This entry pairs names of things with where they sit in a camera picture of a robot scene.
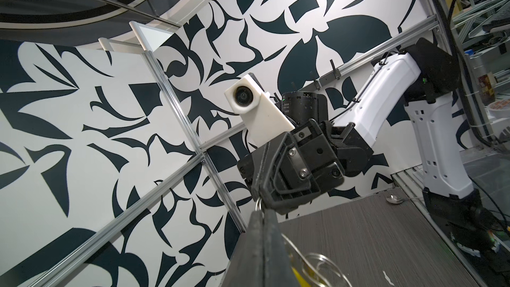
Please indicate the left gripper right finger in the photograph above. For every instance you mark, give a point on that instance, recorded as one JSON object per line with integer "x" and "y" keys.
{"x": 277, "y": 266}

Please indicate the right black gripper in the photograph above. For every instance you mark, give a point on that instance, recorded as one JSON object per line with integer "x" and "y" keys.
{"x": 293, "y": 168}

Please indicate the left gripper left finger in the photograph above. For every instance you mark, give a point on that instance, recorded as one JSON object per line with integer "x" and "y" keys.
{"x": 246, "y": 266}

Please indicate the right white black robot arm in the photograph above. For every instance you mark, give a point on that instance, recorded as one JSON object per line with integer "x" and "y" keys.
{"x": 423, "y": 78}

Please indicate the small silver round object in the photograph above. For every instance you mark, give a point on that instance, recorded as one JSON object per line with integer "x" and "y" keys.
{"x": 394, "y": 199}

